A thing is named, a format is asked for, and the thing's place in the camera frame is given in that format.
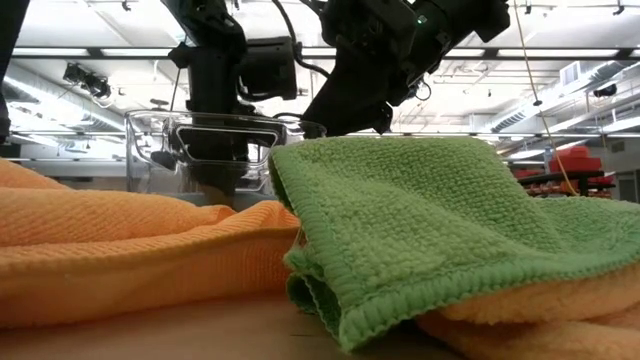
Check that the ceiling air vent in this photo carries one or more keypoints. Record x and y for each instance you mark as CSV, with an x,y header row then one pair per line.
x,y
570,74

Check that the overhead light bar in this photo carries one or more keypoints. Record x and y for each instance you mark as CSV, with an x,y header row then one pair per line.
x,y
490,52

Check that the green microfiber towel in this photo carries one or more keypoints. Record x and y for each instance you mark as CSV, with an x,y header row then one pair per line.
x,y
425,225

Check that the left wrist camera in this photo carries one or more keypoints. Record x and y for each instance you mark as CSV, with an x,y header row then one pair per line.
x,y
270,67

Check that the black ceiling-mounted camera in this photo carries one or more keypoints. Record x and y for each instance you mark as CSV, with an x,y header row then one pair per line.
x,y
90,80
605,91

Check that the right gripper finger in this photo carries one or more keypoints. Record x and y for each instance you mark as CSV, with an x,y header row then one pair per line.
x,y
350,115

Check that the orange microfiber towel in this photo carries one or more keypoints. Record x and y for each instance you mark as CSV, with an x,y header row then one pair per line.
x,y
550,325
125,260

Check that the clear plastic bin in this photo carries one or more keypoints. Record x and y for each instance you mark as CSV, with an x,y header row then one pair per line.
x,y
145,150

